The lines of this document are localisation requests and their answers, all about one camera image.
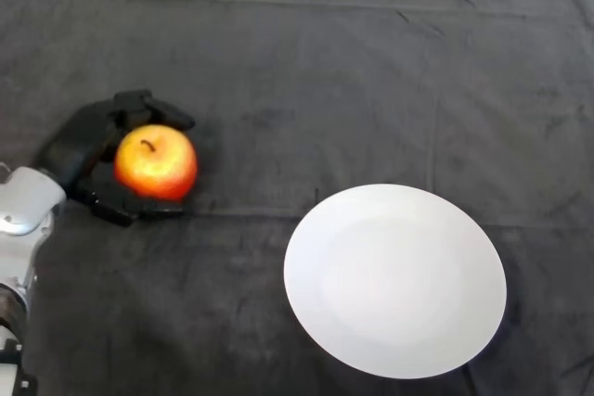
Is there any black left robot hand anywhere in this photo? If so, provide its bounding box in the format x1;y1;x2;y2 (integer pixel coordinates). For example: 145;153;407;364
31;88;197;228

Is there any red yellow apple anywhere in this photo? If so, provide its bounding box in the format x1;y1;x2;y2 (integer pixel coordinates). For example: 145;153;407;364
113;124;200;202

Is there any white round plate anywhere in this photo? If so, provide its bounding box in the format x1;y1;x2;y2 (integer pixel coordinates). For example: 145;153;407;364
283;183;508;380

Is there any black cloth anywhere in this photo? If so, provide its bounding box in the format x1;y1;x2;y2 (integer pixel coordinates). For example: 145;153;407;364
0;0;594;396

